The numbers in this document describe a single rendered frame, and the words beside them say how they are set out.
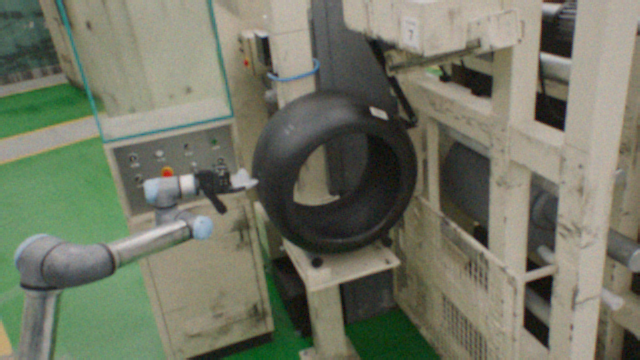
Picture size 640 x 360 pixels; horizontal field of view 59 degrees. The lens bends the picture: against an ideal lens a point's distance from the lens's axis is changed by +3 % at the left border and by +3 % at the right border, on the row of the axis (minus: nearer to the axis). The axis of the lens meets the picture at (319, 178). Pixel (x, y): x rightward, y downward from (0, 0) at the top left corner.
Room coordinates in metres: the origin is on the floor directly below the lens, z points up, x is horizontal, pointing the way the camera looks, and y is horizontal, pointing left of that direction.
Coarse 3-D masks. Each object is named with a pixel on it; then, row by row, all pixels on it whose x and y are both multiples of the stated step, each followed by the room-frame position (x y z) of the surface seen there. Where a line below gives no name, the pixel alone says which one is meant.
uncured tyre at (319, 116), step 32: (320, 96) 1.84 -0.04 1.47; (352, 96) 1.84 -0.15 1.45; (320, 128) 1.67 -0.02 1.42; (352, 128) 1.69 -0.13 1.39; (384, 128) 1.72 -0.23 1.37; (256, 160) 1.78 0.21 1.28; (288, 160) 1.63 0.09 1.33; (384, 160) 2.00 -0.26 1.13; (416, 160) 1.79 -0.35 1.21; (256, 192) 1.77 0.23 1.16; (288, 192) 1.62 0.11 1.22; (352, 192) 1.98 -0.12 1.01; (384, 192) 1.94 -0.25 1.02; (288, 224) 1.62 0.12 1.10; (320, 224) 1.91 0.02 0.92; (352, 224) 1.89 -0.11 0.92; (384, 224) 1.71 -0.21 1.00
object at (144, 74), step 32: (64, 0) 2.20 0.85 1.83; (96, 0) 2.23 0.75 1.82; (128, 0) 2.26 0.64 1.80; (160, 0) 2.29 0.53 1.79; (192, 0) 2.32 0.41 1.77; (96, 32) 2.22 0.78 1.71; (128, 32) 2.25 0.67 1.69; (160, 32) 2.28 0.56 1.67; (192, 32) 2.32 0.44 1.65; (96, 64) 2.21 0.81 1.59; (128, 64) 2.24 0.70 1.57; (160, 64) 2.27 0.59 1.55; (192, 64) 2.31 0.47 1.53; (96, 96) 2.20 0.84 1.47; (128, 96) 2.23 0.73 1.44; (160, 96) 2.26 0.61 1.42; (192, 96) 2.30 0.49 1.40; (224, 96) 2.34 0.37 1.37; (128, 128) 2.22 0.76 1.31; (160, 128) 2.26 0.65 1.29
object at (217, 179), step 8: (216, 168) 1.69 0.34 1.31; (224, 168) 1.70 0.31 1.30; (192, 176) 1.68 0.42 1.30; (200, 176) 1.65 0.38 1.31; (208, 176) 1.66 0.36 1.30; (216, 176) 1.65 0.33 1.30; (224, 176) 1.67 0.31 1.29; (200, 184) 1.67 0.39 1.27; (208, 184) 1.66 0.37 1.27; (216, 184) 1.65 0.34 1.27; (224, 184) 1.66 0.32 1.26; (216, 192) 1.65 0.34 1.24
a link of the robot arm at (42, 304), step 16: (32, 240) 1.32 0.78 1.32; (48, 240) 1.31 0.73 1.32; (64, 240) 1.32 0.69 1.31; (16, 256) 1.30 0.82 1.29; (32, 256) 1.27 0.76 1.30; (32, 272) 1.25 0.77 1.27; (32, 288) 1.24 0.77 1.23; (48, 288) 1.25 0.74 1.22; (64, 288) 1.28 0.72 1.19; (32, 304) 1.24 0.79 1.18; (48, 304) 1.25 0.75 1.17; (32, 320) 1.23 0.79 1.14; (48, 320) 1.24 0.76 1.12; (32, 336) 1.21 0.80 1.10; (48, 336) 1.22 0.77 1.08; (32, 352) 1.20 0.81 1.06; (48, 352) 1.21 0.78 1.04
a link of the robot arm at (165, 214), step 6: (156, 210) 1.60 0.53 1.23; (162, 210) 1.59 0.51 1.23; (168, 210) 1.59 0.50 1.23; (174, 210) 1.59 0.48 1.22; (180, 210) 1.59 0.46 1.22; (156, 216) 1.60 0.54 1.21; (162, 216) 1.59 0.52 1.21; (168, 216) 1.58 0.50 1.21; (174, 216) 1.56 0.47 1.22; (156, 222) 1.60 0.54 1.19; (162, 222) 1.58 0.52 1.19; (168, 222) 1.56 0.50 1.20
